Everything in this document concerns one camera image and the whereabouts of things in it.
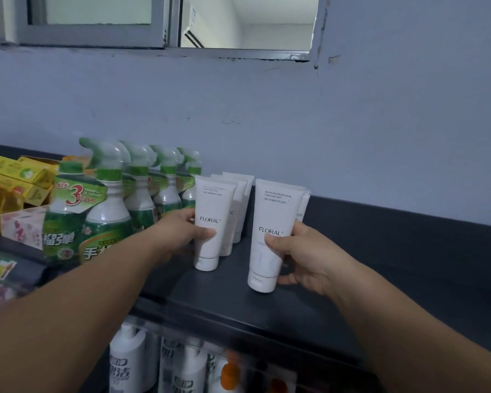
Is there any person's right hand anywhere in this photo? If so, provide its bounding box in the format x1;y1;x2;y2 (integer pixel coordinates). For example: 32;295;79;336
265;219;363;300

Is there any person's left hand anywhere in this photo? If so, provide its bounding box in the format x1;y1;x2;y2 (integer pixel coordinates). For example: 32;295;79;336
149;207;217;265

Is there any green tea cleanser tube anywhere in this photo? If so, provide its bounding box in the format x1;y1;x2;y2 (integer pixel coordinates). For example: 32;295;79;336
296;188;312;224

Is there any dark grey shelf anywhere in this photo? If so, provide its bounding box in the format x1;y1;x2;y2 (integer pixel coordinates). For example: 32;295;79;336
0;142;491;393

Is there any person's left forearm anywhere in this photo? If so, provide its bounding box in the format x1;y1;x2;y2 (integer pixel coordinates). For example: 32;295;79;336
0;227;169;393

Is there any person's right forearm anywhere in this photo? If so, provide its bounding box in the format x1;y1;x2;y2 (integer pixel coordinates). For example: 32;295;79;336
331;264;491;393

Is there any green spray cleaner twin pack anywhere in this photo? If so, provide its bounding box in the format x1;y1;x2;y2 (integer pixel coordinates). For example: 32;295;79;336
121;140;158;234
149;144;185;217
42;136;134;265
176;147;203;209

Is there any pink white floral box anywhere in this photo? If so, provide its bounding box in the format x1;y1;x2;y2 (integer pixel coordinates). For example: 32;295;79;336
0;205;50;251

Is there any stack of yellow boxes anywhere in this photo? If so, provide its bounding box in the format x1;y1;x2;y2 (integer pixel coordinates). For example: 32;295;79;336
0;155;60;238

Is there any white air conditioner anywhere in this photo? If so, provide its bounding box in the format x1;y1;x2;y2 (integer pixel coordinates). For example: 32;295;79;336
181;2;205;49

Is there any grey framed window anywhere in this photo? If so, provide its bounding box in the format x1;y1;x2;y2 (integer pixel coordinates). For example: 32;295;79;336
0;0;330;62

